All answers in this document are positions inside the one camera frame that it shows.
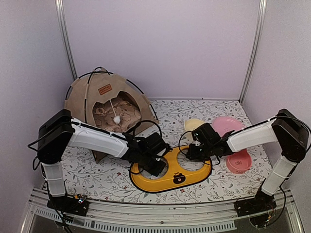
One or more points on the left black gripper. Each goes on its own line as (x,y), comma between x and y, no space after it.
(156,171)

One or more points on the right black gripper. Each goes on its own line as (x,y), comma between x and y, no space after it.
(193,155)

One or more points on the cream small bowl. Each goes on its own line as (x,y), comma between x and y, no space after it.
(190,125)

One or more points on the yellow double bowl holder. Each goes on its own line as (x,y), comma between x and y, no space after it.
(173,176)

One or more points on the brown patterned pet cushion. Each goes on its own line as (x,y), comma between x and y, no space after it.
(118,114)

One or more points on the beige fabric pet tent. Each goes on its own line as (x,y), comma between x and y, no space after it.
(110,102)

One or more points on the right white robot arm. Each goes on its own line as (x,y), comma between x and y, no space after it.
(291,135)

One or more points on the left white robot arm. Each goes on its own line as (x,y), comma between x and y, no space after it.
(63,130)

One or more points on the pink flat plate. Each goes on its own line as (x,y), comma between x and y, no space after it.
(225,124)

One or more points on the pink cat-ear bowl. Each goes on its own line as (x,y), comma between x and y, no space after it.
(239,162)

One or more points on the white pompom toy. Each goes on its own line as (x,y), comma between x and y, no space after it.
(117,118)

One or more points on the front aluminium table rail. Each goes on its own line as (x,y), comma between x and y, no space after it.
(196,209)

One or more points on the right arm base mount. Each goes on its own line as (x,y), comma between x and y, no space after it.
(259,203)

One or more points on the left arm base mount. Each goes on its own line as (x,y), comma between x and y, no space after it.
(76,205)

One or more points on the right aluminium frame post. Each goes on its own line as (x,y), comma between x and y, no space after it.
(254,50)

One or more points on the aluminium frame post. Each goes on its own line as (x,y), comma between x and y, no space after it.
(254,50)
(65,37)

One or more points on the left aluminium frame post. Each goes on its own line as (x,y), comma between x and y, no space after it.
(65,37)

